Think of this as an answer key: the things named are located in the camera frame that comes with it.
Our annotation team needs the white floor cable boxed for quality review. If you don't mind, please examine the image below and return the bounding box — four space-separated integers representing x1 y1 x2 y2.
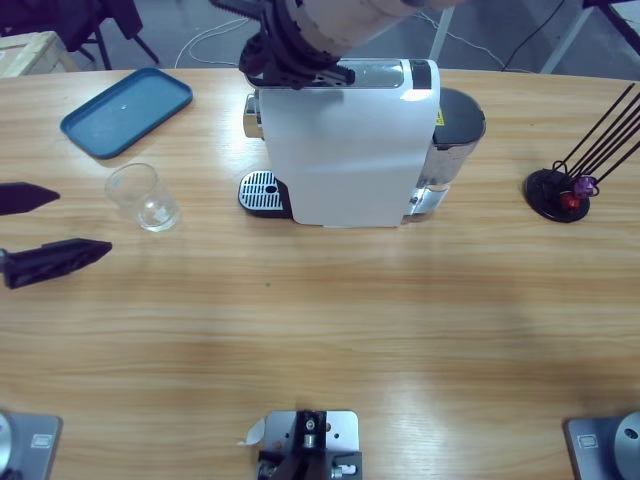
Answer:
174 9 506 71

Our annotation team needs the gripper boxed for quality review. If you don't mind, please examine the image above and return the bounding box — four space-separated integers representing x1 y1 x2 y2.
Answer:
0 182 114 291
209 0 357 92

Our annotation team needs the clear drinking glass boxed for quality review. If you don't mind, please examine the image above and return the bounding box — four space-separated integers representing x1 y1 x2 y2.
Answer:
103 162 182 233

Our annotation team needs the black floor cable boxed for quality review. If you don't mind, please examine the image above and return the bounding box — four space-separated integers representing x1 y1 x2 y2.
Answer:
501 0 569 72

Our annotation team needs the silver machine lever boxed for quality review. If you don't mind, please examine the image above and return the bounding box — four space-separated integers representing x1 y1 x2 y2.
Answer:
339 58 407 90

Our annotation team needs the black drip tray metal grille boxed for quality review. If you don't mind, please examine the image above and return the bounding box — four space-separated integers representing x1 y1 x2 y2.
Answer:
237 169 294 221

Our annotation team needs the black chair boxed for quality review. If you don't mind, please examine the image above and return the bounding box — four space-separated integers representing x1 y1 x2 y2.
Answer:
0 0 161 71

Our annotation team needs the white paper tag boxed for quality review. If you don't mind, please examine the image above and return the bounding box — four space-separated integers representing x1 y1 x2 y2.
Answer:
236 418 267 448

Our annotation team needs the black capsule holder with rods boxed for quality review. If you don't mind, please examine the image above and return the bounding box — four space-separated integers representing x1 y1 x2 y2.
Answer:
523 83 640 224

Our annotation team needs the white block with dark post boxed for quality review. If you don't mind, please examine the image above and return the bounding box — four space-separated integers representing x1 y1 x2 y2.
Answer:
256 409 365 480

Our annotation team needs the blue plastic tray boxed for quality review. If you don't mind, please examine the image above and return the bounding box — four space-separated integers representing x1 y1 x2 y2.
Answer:
59 67 195 161

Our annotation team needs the wooden crate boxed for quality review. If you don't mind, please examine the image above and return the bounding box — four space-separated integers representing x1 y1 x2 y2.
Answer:
0 30 81 79

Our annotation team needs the white coffee machine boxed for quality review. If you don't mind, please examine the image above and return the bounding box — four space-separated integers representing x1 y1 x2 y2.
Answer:
243 58 444 230

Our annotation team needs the white metal frame leg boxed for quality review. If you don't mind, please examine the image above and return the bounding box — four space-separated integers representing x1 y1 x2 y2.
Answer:
542 0 599 74
429 4 457 64

